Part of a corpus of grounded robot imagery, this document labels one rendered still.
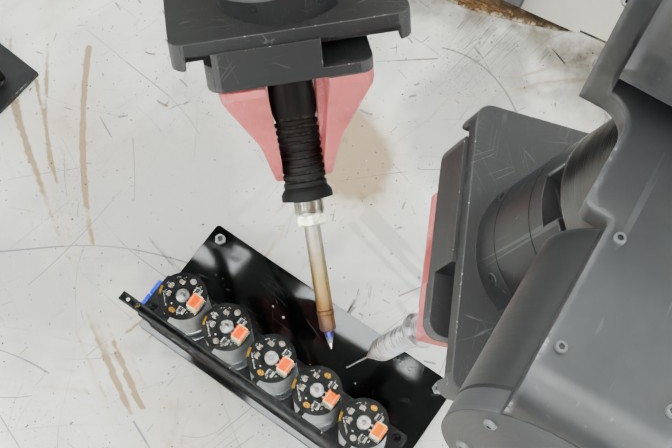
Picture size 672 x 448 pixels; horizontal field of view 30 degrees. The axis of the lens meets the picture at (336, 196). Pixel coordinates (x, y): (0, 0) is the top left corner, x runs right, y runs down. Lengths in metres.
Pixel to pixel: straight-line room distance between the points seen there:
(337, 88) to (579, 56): 0.27
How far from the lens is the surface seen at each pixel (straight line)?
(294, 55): 0.53
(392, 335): 0.54
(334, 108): 0.55
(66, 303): 0.72
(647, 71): 0.29
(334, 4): 0.53
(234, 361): 0.66
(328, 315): 0.61
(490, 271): 0.41
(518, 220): 0.39
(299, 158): 0.59
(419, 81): 0.76
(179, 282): 0.65
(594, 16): 1.37
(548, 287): 0.32
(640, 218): 0.30
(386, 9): 0.53
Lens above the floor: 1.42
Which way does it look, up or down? 68 degrees down
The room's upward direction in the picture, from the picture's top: 1 degrees clockwise
